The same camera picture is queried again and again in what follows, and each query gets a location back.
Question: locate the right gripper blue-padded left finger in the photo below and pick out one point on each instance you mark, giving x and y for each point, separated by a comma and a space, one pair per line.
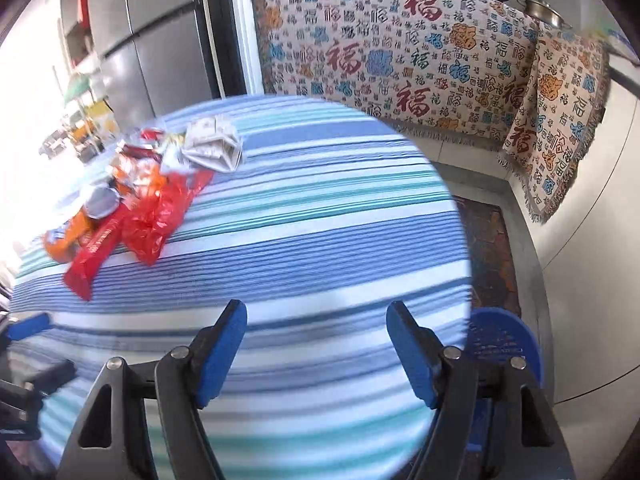
110, 439

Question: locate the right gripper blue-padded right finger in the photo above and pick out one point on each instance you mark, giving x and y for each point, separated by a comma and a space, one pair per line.
525, 440

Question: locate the crushed orange drink can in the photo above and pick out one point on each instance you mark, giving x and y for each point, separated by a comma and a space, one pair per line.
64, 242

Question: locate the red snack wrapper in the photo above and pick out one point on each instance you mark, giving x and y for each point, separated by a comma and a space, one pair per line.
87, 263

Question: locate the red plastic bag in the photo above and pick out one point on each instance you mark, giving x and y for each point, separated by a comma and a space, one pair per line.
153, 219

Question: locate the orange white snack wrapper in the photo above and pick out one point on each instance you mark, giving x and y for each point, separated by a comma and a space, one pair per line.
139, 177

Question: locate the red shiny snack bag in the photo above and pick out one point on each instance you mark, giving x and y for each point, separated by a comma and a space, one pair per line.
145, 144

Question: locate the white green milk carton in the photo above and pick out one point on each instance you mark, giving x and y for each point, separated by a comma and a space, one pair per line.
213, 143

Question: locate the white kitchen counter cabinet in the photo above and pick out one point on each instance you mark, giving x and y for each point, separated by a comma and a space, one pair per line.
589, 256

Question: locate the blue plastic stool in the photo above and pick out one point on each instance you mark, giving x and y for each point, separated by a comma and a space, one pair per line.
497, 335

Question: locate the patterned floor mat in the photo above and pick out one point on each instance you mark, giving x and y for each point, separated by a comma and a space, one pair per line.
493, 273

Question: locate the blue green striped tablecloth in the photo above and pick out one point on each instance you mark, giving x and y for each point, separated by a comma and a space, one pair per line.
330, 217

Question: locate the storage shelf rack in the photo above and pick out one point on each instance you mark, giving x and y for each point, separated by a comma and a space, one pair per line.
88, 122

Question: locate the grey refrigerator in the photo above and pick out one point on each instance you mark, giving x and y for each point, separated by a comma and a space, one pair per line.
154, 56

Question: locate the patterned fu character cloth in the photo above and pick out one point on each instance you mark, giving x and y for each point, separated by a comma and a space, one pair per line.
474, 68

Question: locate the steel pot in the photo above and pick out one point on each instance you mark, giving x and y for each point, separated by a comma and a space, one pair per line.
541, 11

